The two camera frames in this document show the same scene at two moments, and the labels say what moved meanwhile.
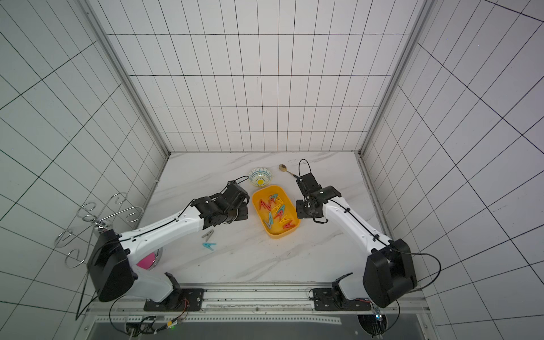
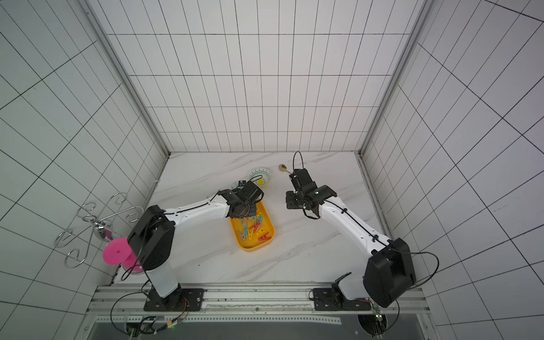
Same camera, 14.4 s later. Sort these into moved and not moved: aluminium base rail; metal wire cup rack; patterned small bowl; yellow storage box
Moved: yellow storage box
Not moved: aluminium base rail; patterned small bowl; metal wire cup rack
